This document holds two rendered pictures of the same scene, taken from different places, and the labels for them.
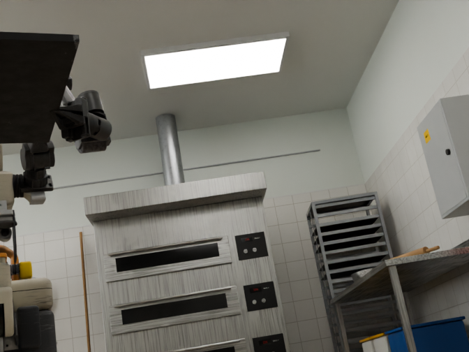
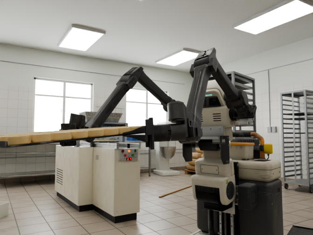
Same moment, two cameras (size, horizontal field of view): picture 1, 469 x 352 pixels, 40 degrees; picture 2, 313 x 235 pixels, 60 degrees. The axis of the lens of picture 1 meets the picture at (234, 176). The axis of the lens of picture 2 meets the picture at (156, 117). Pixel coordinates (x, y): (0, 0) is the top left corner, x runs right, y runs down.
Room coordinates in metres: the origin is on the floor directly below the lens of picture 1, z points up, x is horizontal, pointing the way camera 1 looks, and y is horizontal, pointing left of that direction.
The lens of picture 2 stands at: (1.08, -0.45, 0.97)
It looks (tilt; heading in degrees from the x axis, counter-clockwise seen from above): 4 degrees up; 64
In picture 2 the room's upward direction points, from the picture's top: straight up
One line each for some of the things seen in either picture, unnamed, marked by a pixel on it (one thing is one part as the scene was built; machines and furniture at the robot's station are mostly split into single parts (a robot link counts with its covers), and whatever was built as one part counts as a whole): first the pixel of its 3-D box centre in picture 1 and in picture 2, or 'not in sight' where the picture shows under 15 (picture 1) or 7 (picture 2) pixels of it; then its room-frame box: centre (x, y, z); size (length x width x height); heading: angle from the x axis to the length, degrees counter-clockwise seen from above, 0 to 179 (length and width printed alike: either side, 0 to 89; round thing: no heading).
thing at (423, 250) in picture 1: (407, 258); not in sight; (4.33, -1.04, 0.91); 0.56 x 0.06 x 0.06; 34
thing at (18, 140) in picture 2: not in sight; (19, 140); (1.07, 0.30, 0.96); 0.05 x 0.05 x 0.02
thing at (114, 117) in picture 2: not in sight; (100, 117); (2.07, 3.42, 1.25); 0.56 x 0.29 x 0.14; 7
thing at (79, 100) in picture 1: (63, 110); (136, 130); (1.41, 0.38, 0.99); 0.09 x 0.07 x 0.07; 158
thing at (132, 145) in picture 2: not in sight; (106, 143); (2.20, 3.55, 0.87); 2.01 x 0.03 x 0.07; 97
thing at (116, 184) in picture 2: not in sight; (114, 178); (2.13, 2.92, 0.45); 0.70 x 0.34 x 0.90; 97
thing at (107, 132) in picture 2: not in sight; (110, 131); (1.33, 0.41, 0.98); 0.05 x 0.05 x 0.02
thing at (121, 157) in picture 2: not in sight; (128, 154); (2.18, 2.56, 0.77); 0.24 x 0.04 x 0.14; 7
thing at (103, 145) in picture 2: not in sight; (87, 143); (1.91, 3.51, 0.87); 2.01 x 0.03 x 0.07; 97
